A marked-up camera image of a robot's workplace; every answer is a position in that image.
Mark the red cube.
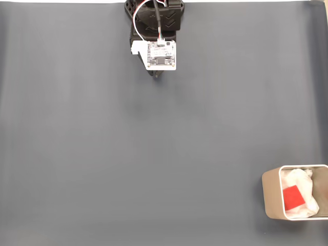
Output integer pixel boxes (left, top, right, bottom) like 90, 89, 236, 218
282, 185, 306, 212

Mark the beige rounded box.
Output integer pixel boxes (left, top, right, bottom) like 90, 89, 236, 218
261, 163, 328, 221

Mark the dark grey mat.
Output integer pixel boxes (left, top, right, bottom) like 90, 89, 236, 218
0, 2, 328, 246

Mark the white crumpled cloth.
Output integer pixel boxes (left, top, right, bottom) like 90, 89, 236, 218
279, 168, 321, 220

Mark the white and red cable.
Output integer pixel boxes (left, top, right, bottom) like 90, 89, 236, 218
131, 0, 170, 43

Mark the white camera board mount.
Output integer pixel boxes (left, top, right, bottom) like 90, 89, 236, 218
130, 39, 178, 72

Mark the black cable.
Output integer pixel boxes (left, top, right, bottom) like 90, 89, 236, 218
151, 0, 165, 43

